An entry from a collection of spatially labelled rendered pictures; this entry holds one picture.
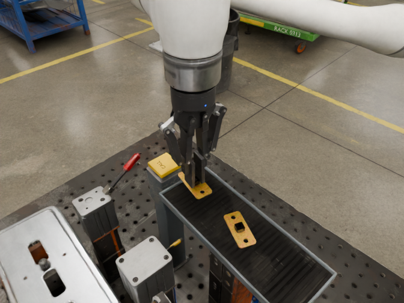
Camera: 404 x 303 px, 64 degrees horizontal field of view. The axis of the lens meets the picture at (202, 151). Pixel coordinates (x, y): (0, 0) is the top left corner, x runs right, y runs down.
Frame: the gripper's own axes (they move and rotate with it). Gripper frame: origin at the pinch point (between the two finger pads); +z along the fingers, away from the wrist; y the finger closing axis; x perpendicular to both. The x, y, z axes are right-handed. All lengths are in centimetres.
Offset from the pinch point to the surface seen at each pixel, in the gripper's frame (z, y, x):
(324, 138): 125, -174, -80
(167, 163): 9.5, -0.3, -13.4
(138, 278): 14.6, 17.7, 7.4
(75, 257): 25.6, 27.3, -11.8
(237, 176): 55, -42, -34
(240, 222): 8.3, -4.1, 11.0
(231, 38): 69, -146, -178
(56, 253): 25.6, 31.0, -15.3
